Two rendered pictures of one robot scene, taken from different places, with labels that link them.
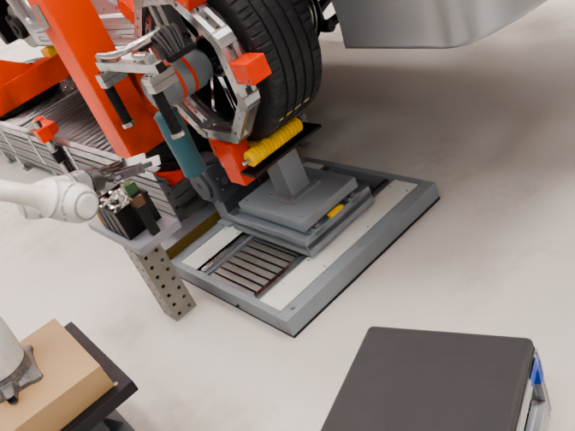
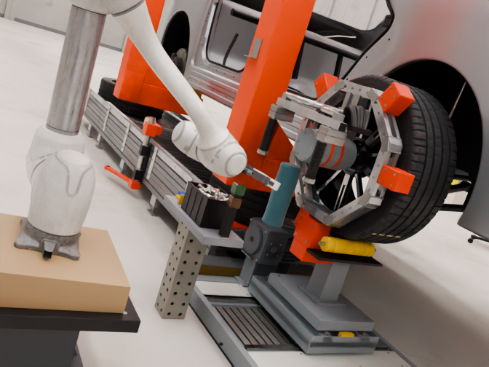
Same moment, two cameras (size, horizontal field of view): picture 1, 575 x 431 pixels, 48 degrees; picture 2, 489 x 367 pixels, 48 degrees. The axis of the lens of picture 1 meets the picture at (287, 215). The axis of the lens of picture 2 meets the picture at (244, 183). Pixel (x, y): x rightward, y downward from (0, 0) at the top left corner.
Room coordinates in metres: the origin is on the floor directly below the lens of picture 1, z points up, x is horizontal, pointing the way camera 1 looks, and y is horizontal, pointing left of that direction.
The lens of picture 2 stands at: (0.06, 0.49, 1.08)
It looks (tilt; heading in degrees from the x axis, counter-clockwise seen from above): 12 degrees down; 358
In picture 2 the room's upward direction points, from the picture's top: 18 degrees clockwise
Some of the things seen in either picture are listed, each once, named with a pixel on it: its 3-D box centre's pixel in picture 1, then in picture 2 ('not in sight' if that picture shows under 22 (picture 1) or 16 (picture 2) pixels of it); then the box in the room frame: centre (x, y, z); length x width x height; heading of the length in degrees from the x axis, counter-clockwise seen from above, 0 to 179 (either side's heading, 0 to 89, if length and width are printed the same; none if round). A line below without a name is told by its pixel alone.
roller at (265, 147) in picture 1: (274, 141); (348, 246); (2.12, -0.06, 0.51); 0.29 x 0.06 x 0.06; 120
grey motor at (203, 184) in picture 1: (242, 170); (284, 255); (2.56, 0.10, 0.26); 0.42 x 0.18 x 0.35; 120
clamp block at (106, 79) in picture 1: (111, 74); (281, 113); (2.23, 0.35, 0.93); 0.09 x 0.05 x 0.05; 120
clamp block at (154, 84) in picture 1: (160, 79); (332, 135); (1.93, 0.18, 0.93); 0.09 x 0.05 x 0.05; 120
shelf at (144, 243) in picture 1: (132, 225); (201, 220); (2.13, 0.52, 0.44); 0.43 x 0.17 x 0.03; 30
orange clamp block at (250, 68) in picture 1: (250, 68); (395, 179); (1.91, -0.08, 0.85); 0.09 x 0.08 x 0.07; 30
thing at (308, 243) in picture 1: (298, 208); (310, 312); (2.29, -0.05, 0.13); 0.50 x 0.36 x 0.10; 30
